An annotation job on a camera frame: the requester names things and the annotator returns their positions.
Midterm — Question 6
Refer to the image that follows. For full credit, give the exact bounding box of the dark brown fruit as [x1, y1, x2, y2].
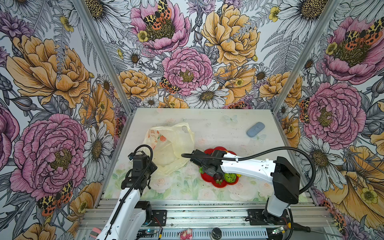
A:
[213, 175, 223, 185]

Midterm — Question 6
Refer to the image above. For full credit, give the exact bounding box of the green pear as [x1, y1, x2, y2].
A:
[224, 173, 238, 184]

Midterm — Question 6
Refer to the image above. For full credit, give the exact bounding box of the cream plastic bag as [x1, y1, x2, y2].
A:
[143, 123, 195, 176]

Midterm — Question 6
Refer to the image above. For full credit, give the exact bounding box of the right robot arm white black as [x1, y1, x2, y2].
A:
[182, 150, 301, 217]

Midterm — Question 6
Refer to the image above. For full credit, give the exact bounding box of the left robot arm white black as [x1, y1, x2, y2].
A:
[96, 151, 157, 240]

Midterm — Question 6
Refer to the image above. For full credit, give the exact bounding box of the red flower-shaped plate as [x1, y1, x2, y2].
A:
[199, 147, 241, 189]

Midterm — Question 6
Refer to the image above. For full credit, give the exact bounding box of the grey-blue oval case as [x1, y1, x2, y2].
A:
[246, 122, 265, 138]

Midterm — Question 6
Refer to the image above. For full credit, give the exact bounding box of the black round knob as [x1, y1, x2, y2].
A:
[210, 228, 223, 240]

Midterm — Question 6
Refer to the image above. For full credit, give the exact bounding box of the pink white small object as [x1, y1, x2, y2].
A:
[179, 229, 193, 240]

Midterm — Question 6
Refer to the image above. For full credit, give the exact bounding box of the black screwdriver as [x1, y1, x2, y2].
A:
[288, 223, 342, 238]

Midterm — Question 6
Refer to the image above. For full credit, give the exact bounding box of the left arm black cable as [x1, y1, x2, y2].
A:
[101, 143, 154, 240]

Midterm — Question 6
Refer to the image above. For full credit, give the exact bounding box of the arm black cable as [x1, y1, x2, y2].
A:
[101, 143, 154, 240]
[180, 146, 317, 195]

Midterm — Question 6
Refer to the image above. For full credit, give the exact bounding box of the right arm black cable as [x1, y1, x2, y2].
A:
[180, 146, 317, 195]

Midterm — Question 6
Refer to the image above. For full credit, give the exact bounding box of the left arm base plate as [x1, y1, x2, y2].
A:
[143, 210, 168, 227]

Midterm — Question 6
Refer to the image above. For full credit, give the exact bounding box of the aluminium rail frame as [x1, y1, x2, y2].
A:
[76, 199, 343, 240]

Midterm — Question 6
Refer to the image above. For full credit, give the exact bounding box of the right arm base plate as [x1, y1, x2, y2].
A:
[245, 209, 291, 226]

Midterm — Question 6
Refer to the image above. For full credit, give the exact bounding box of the right aluminium corner post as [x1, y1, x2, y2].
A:
[272, 1, 341, 115]

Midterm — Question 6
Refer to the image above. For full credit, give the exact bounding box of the aluminium corner post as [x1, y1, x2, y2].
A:
[272, 1, 341, 115]
[74, 1, 133, 117]

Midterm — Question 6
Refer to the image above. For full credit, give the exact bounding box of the left aluminium corner post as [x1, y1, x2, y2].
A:
[74, 1, 133, 117]

